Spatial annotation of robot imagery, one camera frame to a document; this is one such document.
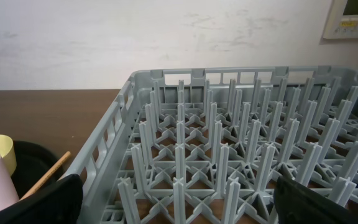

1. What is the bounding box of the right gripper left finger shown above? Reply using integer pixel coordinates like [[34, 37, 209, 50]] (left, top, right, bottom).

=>
[[0, 174, 83, 224]]

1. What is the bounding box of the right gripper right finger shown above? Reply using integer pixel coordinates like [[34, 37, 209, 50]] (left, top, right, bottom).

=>
[[273, 177, 358, 224]]

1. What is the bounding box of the grey dishwasher rack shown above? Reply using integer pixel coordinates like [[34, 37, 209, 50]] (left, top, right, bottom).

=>
[[67, 66, 358, 223]]

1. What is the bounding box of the round black serving tray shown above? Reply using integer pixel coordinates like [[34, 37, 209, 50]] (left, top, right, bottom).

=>
[[11, 140, 58, 198]]

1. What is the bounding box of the yellow bowl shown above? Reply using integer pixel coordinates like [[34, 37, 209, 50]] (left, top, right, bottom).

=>
[[0, 134, 17, 176]]

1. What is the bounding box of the white wall control panel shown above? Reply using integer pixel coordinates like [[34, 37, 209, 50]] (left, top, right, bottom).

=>
[[323, 0, 358, 39]]

